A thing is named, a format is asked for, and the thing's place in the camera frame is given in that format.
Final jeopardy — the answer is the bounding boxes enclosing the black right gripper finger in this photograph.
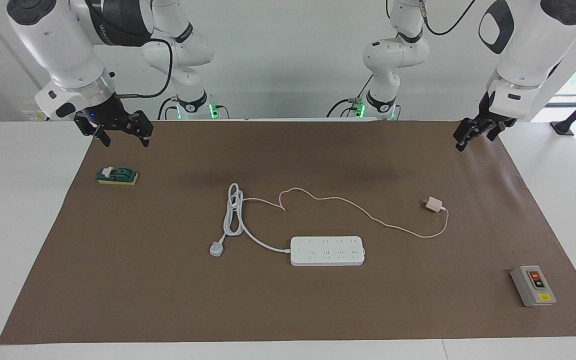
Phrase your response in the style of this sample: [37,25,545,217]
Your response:
[73,114,112,148]
[127,110,155,149]

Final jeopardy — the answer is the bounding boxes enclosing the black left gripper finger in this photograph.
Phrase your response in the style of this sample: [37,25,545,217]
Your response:
[453,117,485,153]
[485,122,507,142]

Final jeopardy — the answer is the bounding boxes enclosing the pink charger plug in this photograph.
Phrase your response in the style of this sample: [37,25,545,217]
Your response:
[420,196,444,214]

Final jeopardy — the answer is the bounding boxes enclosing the pink charger cable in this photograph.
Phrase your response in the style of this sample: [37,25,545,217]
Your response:
[242,187,450,239]

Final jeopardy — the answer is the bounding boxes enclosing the white power strip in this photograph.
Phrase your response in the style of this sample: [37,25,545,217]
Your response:
[290,236,366,267]

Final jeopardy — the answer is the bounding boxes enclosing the brown table mat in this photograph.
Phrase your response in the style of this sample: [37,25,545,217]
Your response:
[0,119,576,346]

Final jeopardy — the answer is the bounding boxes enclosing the black base cable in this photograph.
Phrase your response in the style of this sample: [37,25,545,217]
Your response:
[325,75,375,119]
[157,96,180,121]

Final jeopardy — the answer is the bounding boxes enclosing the green knife switch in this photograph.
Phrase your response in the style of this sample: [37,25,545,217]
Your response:
[96,166,139,186]

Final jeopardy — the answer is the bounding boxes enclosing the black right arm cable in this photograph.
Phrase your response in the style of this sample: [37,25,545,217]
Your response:
[115,37,174,100]

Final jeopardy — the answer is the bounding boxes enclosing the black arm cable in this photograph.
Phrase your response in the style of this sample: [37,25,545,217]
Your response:
[417,0,479,37]
[115,37,174,100]

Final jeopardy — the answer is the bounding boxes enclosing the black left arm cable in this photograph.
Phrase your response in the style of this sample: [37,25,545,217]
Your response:
[417,0,479,37]

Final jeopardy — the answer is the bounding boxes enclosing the white power cord with plug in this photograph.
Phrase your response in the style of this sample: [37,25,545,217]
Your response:
[209,182,293,258]

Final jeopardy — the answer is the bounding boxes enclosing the grey on-off switch box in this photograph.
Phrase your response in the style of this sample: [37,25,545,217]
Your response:
[510,264,557,308]

